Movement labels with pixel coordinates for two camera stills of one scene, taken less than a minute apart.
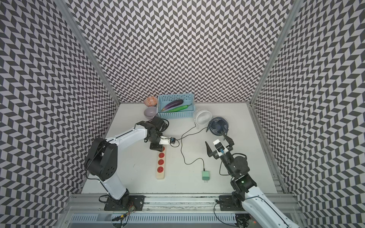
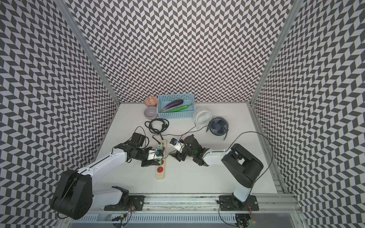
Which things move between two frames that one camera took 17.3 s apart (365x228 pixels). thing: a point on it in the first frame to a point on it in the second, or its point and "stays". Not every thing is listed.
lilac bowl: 149,112 stays
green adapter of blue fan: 206,175 to 159,158
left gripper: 155,147 to 149,163
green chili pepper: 178,108 stays
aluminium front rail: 285,203 stays
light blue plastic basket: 176,105 stays
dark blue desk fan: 218,125 stays
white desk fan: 202,117 stays
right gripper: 209,152 to 178,156
